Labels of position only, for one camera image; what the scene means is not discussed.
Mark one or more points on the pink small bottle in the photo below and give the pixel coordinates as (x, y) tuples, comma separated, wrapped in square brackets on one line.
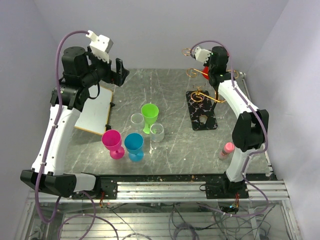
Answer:
[(228, 148)]

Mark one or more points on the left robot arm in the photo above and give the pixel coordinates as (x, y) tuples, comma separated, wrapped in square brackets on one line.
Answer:
[(82, 69)]

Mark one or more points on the aluminium mounting rail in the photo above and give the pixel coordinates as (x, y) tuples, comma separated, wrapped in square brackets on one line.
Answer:
[(169, 192)]

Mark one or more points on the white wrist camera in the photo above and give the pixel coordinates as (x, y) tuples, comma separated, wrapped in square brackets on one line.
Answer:
[(100, 46), (202, 55)]

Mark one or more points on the magenta wine glass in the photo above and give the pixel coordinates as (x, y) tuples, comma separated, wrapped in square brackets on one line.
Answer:
[(112, 140)]

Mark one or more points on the clear glass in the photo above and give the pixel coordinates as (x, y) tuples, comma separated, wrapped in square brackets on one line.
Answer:
[(137, 122), (157, 132)]

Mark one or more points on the green wine glass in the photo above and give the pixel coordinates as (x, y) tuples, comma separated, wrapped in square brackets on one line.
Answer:
[(150, 114)]

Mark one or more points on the black marbled rack base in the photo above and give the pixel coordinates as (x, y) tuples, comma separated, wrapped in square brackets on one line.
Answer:
[(201, 112)]

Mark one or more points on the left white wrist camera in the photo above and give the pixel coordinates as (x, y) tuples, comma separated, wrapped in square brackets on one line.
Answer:
[(100, 46)]

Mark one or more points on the white board gold frame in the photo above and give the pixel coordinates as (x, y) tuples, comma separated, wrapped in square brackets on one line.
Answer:
[(95, 114)]

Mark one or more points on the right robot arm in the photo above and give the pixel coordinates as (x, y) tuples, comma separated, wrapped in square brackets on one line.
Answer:
[(251, 127)]

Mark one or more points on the blue wine glass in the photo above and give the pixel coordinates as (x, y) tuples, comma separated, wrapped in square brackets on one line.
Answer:
[(134, 143)]

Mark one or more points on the red wine glass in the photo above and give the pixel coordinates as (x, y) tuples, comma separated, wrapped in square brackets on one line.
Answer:
[(205, 72)]

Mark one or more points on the clear glass rear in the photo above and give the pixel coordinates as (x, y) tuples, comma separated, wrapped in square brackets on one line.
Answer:
[(137, 122)]

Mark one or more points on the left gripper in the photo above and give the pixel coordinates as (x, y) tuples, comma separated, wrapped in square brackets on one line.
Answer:
[(113, 77)]

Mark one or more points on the gold wine glass rack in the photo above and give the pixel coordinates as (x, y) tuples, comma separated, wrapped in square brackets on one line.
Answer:
[(192, 72)]

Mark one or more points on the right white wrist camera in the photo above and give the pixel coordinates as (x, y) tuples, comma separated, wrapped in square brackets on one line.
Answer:
[(202, 55)]

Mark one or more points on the clear glass front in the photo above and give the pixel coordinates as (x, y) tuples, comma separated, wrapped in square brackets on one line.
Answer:
[(157, 132)]

